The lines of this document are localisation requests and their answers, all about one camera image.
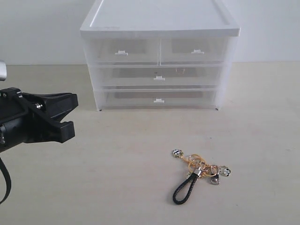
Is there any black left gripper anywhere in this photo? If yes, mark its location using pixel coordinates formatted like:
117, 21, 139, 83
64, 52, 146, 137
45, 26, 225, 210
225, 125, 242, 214
0, 88, 78, 152

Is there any gold keychain with black strap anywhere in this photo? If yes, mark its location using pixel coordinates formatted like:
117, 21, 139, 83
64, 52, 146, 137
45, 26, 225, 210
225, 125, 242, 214
172, 149, 232, 205

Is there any white plastic drawer cabinet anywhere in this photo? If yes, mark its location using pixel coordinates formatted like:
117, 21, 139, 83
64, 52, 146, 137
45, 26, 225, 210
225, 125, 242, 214
80, 0, 241, 106

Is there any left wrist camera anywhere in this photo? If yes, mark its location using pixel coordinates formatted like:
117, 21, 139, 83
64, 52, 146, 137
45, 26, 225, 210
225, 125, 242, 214
0, 60, 7, 82

